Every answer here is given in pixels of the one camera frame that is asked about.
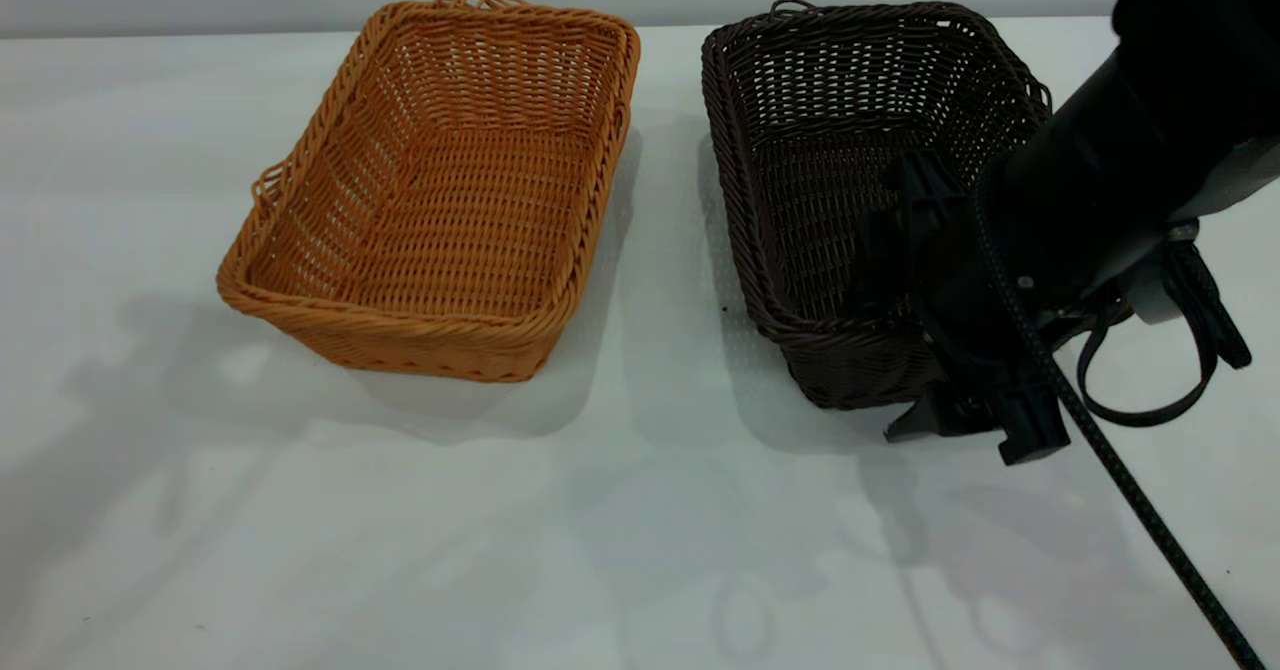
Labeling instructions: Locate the dark brown wicker basket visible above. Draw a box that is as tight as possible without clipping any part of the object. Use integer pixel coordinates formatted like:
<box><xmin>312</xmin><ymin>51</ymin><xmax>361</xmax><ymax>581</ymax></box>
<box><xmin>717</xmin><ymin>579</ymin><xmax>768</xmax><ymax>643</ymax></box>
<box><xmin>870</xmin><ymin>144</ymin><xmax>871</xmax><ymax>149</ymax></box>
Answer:
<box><xmin>700</xmin><ymin>0</ymin><xmax>1053</xmax><ymax>412</ymax></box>

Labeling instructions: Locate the black braided cable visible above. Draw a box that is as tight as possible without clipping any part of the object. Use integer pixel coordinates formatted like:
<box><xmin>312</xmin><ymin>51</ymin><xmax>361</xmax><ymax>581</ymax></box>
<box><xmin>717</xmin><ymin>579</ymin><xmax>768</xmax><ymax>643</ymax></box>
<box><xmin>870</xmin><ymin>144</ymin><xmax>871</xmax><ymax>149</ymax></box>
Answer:
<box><xmin>975</xmin><ymin>165</ymin><xmax>1267</xmax><ymax>670</ymax></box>

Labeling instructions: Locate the thin black looped cable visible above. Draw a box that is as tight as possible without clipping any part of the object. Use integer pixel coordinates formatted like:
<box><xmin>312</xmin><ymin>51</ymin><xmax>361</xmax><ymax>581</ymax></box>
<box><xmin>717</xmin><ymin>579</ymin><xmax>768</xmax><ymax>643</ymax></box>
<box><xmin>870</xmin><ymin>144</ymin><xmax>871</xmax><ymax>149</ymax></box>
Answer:
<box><xmin>1075</xmin><ymin>290</ymin><xmax>1223</xmax><ymax>429</ymax></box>

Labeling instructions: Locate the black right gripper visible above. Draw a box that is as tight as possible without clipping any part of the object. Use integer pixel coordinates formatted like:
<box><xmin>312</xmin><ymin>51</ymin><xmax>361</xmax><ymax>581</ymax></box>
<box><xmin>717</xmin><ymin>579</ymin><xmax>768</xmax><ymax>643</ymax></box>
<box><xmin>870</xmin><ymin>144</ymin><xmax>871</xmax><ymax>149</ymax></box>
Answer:
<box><xmin>856</xmin><ymin>148</ymin><xmax>1073</xmax><ymax>467</ymax></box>

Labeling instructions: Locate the light brown wicker basket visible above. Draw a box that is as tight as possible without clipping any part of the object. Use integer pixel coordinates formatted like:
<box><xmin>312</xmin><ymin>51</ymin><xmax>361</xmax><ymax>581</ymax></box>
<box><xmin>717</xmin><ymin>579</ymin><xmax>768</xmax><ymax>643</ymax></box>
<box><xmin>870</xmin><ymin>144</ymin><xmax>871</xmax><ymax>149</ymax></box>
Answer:
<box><xmin>216</xmin><ymin>0</ymin><xmax>642</xmax><ymax>384</ymax></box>

